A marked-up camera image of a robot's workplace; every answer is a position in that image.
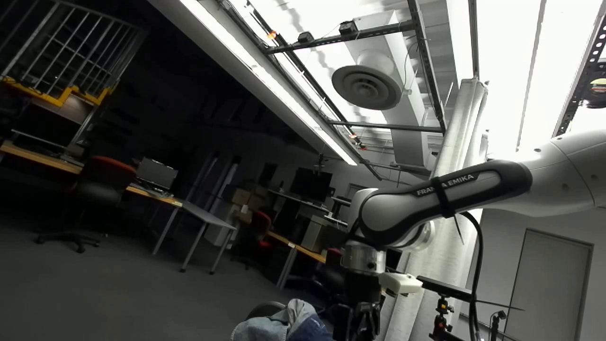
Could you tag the black office chair red back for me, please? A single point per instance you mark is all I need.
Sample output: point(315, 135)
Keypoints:
point(100, 186)

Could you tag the white wire grid panel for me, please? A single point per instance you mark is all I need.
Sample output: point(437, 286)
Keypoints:
point(56, 47)

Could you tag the blue denim jacket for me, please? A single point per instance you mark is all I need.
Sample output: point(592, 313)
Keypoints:
point(274, 320)

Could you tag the long ceiling light fixture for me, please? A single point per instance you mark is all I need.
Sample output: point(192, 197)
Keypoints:
point(261, 72)

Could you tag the round ceiling air vent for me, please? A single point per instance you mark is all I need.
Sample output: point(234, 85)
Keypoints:
point(367, 87)

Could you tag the grey door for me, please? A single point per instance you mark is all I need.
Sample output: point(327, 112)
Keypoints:
point(550, 288)

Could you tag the black computer monitor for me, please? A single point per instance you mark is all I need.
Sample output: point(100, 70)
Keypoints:
point(312, 184)

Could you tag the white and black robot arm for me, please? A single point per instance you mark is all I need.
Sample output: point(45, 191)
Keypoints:
point(565, 176)

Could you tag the wooden top desk left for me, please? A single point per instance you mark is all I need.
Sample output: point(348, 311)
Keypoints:
point(64, 165)

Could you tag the grey folding table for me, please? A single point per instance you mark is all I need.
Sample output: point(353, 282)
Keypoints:
point(207, 220)

